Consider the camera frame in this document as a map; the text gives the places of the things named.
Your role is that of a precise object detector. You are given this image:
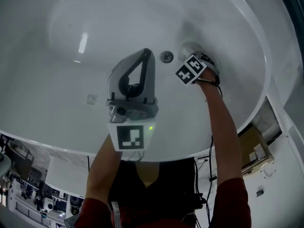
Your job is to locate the brown cardboard box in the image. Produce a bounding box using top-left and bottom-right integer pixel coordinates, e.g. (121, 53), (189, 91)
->
(237, 124), (276, 174)

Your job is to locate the person's right forearm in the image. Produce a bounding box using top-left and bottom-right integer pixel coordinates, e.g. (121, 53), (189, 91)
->
(195, 67), (244, 187)

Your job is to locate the chrome bathtub drain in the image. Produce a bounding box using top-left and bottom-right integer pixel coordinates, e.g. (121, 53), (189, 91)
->
(160, 50), (175, 63)

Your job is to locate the gray chair seat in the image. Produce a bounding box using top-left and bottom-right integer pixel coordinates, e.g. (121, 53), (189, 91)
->
(0, 152), (13, 178)

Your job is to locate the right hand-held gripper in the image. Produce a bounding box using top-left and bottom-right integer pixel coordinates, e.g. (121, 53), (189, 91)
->
(175, 52), (220, 86)

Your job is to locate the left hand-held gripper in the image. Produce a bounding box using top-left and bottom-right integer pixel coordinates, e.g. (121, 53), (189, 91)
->
(105, 47), (160, 152)

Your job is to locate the dark wooden shelf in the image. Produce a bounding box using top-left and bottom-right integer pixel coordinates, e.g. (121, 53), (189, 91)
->
(7, 139), (36, 167)

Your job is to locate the white round fixture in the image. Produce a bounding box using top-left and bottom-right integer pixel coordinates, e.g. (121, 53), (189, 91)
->
(262, 165), (276, 179)

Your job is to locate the person's red shirt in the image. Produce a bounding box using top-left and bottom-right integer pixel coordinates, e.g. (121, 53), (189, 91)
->
(73, 158), (253, 228)

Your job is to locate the white cabinet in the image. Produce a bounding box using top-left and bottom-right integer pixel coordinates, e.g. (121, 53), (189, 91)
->
(44, 155), (89, 197)

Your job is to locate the person's left forearm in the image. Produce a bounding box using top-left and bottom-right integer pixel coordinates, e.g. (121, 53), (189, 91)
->
(85, 136), (124, 203)

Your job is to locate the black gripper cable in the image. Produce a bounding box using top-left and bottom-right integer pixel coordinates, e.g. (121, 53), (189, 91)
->
(196, 76), (224, 228)

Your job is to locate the white bathtub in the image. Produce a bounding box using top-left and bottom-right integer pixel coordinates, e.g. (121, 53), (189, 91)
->
(0, 0), (273, 163)

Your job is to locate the gray harness strap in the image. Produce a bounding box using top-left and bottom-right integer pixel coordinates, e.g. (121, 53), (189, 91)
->
(111, 200), (122, 228)

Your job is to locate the small white robot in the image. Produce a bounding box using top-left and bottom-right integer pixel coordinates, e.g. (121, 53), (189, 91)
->
(35, 196), (54, 214)

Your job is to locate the white fluffy duster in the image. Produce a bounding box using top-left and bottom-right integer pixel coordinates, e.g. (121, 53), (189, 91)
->
(178, 41), (204, 61)

